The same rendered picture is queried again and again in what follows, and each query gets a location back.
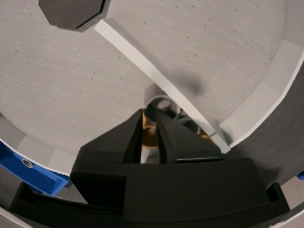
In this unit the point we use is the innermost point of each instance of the blue open tray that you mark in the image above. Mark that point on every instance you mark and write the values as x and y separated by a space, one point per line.
38 177

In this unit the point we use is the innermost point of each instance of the orange hollow cylinder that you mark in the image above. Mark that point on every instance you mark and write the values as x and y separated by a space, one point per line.
149 137
204 134

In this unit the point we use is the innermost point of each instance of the white round turntable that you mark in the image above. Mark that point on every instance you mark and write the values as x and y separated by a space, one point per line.
63 81

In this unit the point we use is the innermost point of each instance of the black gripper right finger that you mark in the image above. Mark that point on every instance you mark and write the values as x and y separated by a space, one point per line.
182 144

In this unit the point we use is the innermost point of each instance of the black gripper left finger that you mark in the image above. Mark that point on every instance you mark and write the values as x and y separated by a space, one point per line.
117 144

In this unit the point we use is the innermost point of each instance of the grey metal bushing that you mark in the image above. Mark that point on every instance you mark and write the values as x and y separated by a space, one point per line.
27 163
153 92
190 125

